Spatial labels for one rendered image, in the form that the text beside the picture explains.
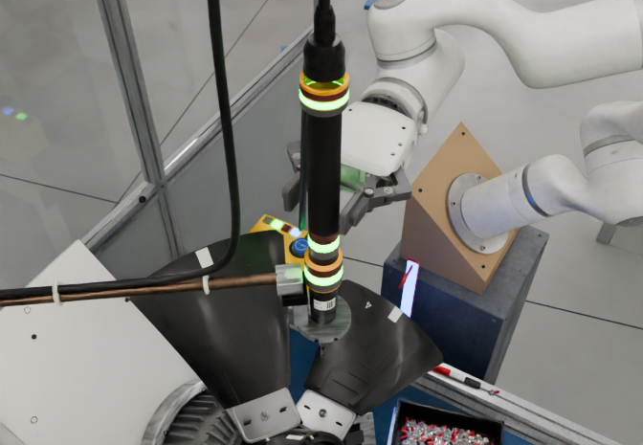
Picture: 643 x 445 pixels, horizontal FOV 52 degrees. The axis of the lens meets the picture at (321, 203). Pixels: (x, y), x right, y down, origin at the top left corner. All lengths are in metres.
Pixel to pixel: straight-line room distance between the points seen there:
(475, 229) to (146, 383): 0.77
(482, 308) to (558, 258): 1.45
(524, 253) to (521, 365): 0.99
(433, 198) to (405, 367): 0.46
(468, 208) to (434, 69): 0.70
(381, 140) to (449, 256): 0.80
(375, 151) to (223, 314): 0.35
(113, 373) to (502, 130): 2.70
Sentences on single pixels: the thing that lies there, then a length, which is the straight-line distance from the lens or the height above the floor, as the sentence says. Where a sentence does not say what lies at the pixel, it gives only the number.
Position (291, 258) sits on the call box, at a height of 1.07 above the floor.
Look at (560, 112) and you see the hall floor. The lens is 3.71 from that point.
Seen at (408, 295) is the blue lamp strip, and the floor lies 1.09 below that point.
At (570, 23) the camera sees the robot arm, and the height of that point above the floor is 1.75.
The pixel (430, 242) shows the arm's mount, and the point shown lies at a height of 1.02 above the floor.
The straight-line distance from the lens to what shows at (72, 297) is 0.81.
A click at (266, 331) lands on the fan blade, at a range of 0.96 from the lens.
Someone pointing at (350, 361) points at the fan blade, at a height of 1.18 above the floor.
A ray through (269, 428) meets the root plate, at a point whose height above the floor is 1.24.
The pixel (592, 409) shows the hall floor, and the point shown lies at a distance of 2.59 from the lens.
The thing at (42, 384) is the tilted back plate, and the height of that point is 1.27.
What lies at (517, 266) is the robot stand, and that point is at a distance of 1.63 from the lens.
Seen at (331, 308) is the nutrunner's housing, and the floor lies 1.49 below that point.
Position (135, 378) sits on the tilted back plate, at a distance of 1.14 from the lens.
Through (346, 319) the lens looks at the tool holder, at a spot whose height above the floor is 1.46.
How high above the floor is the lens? 2.15
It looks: 46 degrees down
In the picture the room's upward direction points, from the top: straight up
